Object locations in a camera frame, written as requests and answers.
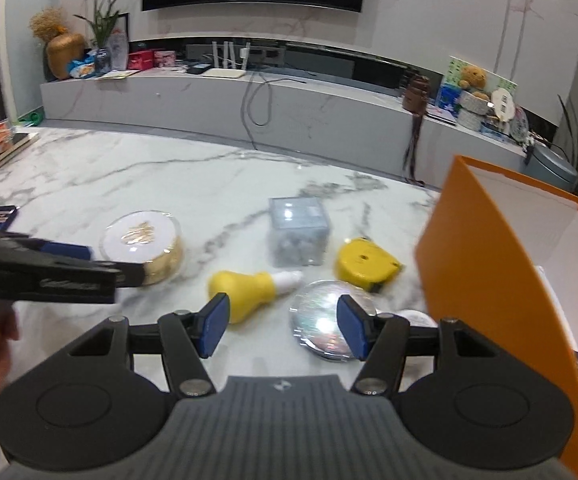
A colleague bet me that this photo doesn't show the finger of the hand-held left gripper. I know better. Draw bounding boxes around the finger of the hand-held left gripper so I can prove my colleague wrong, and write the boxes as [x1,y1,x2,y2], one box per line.
[0,227,94,261]
[0,247,146,304]

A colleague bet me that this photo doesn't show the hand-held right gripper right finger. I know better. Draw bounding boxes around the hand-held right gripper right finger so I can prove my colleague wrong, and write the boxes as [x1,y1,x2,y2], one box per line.
[336,294,500,396]

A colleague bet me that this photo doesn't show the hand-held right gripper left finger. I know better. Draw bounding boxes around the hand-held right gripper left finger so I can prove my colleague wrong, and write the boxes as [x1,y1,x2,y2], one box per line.
[67,292,231,398]

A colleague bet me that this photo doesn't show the glitter round compact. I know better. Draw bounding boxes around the glitter round compact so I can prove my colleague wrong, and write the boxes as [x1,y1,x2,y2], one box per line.
[288,279,378,362]

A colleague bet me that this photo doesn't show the yellow bulb-shaped bottle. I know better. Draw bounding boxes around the yellow bulb-shaped bottle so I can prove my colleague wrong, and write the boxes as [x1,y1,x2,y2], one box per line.
[207,269,304,325]

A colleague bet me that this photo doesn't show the yellow tape measure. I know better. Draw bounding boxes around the yellow tape measure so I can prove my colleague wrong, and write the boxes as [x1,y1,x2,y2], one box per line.
[334,237,404,292]

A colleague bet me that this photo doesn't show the white gold round compact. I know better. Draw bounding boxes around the white gold round compact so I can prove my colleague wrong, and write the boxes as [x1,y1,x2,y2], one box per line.
[98,209,186,287]

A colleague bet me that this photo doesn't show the clear plastic cube box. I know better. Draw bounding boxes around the clear plastic cube box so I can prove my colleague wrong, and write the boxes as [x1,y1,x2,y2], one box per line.
[267,197,331,267]

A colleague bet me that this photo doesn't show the orange cardboard box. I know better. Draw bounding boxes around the orange cardboard box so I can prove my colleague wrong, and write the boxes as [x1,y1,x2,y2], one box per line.
[414,155,578,479]

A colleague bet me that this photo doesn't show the loose papers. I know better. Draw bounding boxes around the loose papers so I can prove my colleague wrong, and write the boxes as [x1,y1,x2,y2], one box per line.
[94,69,141,82]

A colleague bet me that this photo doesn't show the blue snack bag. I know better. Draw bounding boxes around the blue snack bag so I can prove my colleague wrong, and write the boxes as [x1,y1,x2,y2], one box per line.
[67,54,98,80]

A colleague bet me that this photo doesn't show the gold vase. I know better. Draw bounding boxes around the gold vase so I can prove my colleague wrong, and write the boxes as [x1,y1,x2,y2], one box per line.
[28,5,87,82]

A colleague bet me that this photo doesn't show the red box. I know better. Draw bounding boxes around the red box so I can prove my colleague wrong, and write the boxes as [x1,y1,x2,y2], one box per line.
[128,51,156,73]

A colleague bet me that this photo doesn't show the framed picture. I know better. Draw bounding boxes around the framed picture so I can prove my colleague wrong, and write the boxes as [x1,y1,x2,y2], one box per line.
[111,12,131,69]

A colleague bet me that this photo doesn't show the marble TV console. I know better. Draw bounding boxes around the marble TV console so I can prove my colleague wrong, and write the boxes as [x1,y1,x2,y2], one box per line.
[38,67,530,187]

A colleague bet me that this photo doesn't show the plant in glass vase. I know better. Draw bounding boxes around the plant in glass vase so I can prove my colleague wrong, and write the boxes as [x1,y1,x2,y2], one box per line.
[73,0,136,72]

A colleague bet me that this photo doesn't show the white woven basket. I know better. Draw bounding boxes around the white woven basket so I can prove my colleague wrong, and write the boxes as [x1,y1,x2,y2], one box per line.
[457,89,493,114]
[456,108,486,133]

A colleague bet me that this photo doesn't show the white router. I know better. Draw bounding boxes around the white router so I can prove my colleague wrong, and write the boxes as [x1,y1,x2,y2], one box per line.
[203,39,251,79]

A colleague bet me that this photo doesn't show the blue book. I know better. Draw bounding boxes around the blue book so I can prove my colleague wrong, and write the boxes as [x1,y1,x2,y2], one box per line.
[438,83,460,109]

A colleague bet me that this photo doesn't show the grey trash bin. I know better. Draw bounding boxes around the grey trash bin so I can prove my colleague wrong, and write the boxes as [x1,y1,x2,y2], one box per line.
[526,144,578,194]

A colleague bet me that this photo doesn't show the decorated plate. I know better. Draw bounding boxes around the decorated plate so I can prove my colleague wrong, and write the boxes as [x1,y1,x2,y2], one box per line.
[511,107,530,142]

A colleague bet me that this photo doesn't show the round paper fan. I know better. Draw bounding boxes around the round paper fan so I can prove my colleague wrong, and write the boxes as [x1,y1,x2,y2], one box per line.
[490,87,516,122]

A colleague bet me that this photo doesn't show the brown teddy bear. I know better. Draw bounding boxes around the brown teddy bear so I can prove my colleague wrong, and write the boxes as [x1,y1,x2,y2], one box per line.
[457,64,490,93]

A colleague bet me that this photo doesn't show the green white picture board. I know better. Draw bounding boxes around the green white picture board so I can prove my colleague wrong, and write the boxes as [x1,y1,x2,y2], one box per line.
[438,55,518,112]

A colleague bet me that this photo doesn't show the black cable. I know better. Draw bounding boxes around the black cable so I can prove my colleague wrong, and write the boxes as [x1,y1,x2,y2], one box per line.
[240,72,276,152]

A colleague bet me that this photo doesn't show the brown camera bag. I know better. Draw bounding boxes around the brown camera bag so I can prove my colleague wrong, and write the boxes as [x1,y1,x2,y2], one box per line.
[401,73,432,184]

